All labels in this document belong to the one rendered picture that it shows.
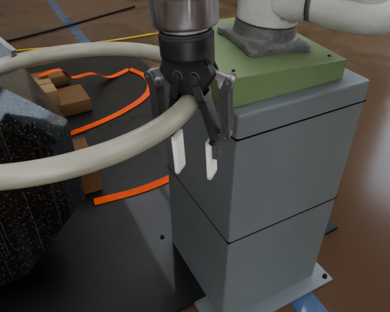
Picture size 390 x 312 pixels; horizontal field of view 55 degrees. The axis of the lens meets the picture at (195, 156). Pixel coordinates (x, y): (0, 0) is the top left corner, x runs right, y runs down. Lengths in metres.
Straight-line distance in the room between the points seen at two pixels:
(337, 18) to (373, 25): 0.07
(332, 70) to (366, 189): 1.09
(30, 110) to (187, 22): 0.80
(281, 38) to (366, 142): 1.48
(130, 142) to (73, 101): 2.02
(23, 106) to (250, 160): 0.67
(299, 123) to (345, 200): 1.00
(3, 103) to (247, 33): 0.68
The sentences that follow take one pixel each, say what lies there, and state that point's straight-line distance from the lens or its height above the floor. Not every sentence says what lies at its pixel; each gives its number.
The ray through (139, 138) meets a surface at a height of 0.95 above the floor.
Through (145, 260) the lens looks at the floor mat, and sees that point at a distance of 1.53.
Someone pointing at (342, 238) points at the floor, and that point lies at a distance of 1.72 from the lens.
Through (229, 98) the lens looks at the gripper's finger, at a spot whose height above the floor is 0.96.
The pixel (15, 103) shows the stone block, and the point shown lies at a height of 0.69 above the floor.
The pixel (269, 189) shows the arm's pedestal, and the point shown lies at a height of 0.55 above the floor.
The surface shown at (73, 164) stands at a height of 0.95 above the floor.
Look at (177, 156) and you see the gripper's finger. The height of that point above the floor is 0.85.
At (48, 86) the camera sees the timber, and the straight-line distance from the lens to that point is 2.47.
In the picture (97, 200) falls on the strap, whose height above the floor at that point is 0.02.
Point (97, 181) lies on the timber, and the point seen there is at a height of 0.07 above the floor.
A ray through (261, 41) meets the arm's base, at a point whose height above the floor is 0.89.
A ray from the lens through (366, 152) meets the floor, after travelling 2.26.
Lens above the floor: 1.21
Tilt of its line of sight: 36 degrees down
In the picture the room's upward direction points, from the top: straight up
